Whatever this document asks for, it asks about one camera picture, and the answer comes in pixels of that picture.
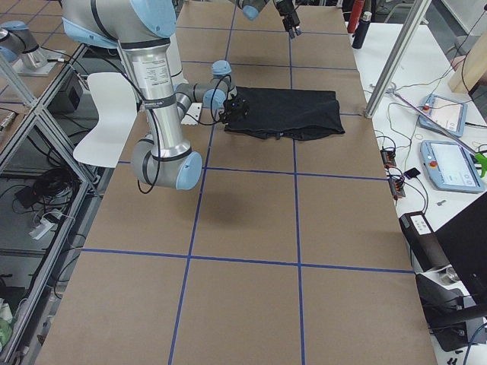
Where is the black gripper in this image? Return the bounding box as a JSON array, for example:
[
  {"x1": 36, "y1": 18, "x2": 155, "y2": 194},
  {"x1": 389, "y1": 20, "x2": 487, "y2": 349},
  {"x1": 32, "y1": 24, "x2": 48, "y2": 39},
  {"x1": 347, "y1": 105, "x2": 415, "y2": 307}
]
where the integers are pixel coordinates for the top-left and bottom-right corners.
[
  {"x1": 220, "y1": 97, "x2": 250, "y2": 124},
  {"x1": 275, "y1": 0, "x2": 302, "y2": 39}
]

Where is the black printed t-shirt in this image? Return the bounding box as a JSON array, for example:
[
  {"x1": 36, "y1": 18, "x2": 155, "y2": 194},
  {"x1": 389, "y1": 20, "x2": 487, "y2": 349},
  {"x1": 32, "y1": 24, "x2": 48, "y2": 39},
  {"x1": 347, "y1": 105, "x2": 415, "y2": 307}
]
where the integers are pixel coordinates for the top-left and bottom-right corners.
[{"x1": 224, "y1": 87, "x2": 345, "y2": 141}]

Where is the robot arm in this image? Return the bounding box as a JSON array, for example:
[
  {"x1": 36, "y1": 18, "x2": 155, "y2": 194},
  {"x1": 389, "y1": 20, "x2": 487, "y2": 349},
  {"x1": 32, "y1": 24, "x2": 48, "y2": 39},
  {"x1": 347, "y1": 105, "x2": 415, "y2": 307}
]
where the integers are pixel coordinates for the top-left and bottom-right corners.
[
  {"x1": 62, "y1": 1, "x2": 237, "y2": 190},
  {"x1": 231, "y1": 0, "x2": 302, "y2": 39}
]

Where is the red bottle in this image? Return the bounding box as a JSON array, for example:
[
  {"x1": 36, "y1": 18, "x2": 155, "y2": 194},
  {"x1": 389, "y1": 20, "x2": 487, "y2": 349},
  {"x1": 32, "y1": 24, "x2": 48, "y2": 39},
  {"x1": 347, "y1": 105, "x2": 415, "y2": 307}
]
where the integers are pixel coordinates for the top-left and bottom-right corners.
[{"x1": 347, "y1": 0, "x2": 364, "y2": 34}]

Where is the black water bottle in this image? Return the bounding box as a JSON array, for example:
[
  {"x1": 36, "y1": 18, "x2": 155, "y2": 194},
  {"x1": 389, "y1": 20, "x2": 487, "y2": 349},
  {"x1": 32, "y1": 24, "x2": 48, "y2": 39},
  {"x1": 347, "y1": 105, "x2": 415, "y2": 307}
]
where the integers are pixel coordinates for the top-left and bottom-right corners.
[{"x1": 352, "y1": 11, "x2": 372, "y2": 49}]

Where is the white plastic chair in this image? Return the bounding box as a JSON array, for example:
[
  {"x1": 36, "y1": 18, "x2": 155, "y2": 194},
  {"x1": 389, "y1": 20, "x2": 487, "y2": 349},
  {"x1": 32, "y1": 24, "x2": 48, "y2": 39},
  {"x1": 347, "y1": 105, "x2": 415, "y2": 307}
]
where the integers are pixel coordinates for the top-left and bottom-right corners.
[{"x1": 73, "y1": 72, "x2": 137, "y2": 168}]

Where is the grey hub with orange ports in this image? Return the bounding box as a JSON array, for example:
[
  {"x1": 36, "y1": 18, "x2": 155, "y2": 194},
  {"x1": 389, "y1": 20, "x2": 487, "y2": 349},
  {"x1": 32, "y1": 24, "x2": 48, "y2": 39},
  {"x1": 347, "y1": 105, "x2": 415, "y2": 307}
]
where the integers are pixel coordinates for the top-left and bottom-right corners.
[{"x1": 380, "y1": 149, "x2": 397, "y2": 169}]

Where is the blue teach pendant tablet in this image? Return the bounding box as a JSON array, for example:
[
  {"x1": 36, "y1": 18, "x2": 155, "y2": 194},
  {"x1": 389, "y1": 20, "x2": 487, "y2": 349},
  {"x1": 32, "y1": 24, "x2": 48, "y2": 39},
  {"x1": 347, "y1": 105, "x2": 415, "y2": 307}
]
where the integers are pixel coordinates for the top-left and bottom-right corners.
[{"x1": 418, "y1": 94, "x2": 467, "y2": 137}]

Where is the seated person beige shirt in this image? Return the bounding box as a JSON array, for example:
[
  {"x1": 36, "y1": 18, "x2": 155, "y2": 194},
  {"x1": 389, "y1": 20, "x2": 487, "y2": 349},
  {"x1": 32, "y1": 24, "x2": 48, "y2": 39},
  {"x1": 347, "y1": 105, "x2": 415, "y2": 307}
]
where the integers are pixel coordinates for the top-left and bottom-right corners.
[{"x1": 448, "y1": 33, "x2": 486, "y2": 93}]

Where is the white power strip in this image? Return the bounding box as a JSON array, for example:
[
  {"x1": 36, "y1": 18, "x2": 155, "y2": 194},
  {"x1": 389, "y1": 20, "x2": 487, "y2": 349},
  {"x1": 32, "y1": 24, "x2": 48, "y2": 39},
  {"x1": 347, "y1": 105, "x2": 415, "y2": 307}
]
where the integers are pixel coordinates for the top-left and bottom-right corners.
[{"x1": 29, "y1": 213, "x2": 59, "y2": 240}]

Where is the black device with buttons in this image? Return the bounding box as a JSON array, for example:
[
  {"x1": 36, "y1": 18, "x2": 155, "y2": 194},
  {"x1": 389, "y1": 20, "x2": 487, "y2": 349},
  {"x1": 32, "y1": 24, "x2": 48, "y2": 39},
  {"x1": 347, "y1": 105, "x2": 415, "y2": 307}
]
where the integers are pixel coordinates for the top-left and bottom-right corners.
[{"x1": 399, "y1": 211, "x2": 450, "y2": 273}]

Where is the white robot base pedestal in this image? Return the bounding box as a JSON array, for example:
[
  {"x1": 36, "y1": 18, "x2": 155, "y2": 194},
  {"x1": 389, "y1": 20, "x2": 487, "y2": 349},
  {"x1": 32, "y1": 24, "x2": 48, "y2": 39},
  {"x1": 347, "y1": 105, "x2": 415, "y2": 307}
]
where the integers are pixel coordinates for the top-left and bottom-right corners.
[{"x1": 167, "y1": 22, "x2": 203, "y2": 126}]

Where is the aluminium frame post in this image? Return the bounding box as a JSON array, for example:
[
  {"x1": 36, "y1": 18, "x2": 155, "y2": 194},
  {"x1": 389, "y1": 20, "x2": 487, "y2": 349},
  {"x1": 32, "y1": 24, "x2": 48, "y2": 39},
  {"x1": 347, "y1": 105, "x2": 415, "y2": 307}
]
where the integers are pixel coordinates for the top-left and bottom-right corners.
[{"x1": 364, "y1": 0, "x2": 431, "y2": 119}]

